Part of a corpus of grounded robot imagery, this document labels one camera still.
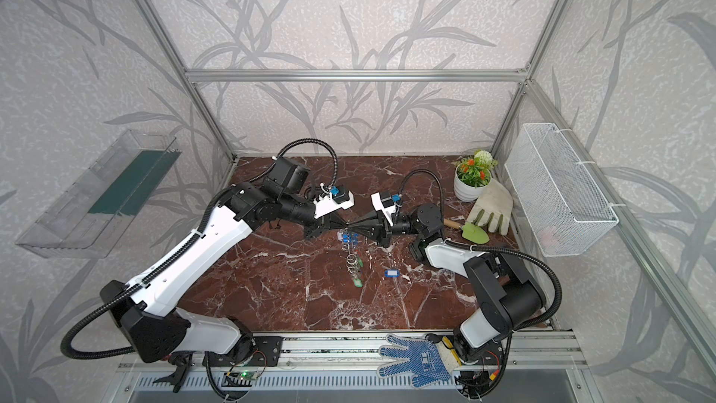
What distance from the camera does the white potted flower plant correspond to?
96cm

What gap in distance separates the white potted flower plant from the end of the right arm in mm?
351

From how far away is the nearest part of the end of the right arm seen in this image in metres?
0.67

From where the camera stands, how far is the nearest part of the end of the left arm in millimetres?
591

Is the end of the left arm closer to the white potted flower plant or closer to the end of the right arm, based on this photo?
the end of the right arm
